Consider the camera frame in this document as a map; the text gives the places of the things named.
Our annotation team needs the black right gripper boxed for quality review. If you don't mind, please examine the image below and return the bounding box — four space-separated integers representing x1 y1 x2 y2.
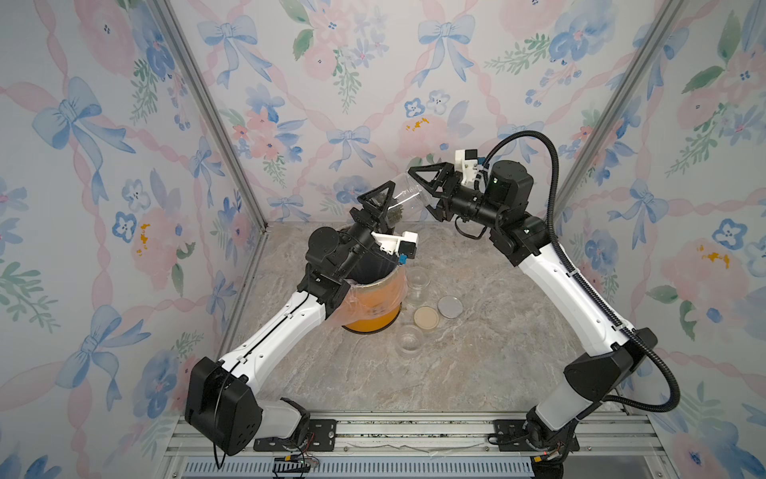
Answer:
414 164 508 234

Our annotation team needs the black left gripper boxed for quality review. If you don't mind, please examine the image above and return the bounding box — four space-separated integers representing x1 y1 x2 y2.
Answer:
336 188 399 283

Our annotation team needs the grey metal jar lid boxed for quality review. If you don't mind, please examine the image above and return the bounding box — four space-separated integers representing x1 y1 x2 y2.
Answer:
437 295 464 319

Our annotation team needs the beige jar lid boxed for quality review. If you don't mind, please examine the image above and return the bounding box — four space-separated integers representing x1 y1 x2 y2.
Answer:
413 307 440 331

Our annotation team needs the glass jar with tea leaves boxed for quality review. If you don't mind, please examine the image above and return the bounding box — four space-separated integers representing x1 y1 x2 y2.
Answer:
406 267 430 303

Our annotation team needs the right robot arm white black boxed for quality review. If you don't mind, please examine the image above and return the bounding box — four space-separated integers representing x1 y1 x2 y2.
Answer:
408 161 646 450

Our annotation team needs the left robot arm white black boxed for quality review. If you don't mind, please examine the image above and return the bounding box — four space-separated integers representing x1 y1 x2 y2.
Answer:
185 181 399 458

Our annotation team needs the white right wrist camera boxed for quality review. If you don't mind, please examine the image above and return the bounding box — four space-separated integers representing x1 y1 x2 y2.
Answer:
454 149 486 190

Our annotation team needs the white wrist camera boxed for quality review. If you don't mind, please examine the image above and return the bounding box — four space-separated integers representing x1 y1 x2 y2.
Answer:
372 232 419 265
454 149 486 190

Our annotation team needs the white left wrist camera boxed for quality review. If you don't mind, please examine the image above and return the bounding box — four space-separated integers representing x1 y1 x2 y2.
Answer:
372 232 419 265

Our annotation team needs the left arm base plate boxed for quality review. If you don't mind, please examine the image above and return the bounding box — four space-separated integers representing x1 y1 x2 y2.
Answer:
253 419 338 452

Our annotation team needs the aluminium frame rail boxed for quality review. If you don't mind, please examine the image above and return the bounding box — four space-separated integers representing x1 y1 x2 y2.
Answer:
154 411 680 478

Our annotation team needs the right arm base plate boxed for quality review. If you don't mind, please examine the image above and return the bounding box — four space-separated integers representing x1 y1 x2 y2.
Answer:
487 419 580 454

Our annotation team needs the left aluminium corner post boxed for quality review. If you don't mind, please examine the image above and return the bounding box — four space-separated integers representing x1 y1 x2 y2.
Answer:
146 0 268 232

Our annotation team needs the aluminium corner post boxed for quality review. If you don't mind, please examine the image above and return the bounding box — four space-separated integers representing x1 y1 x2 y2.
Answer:
550 0 686 221
146 0 268 232

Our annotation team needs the right aluminium corner post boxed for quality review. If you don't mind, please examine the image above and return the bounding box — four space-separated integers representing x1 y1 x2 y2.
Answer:
550 0 686 221

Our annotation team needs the black corrugated cable conduit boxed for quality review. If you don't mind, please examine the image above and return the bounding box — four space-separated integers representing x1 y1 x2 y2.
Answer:
481 130 681 414

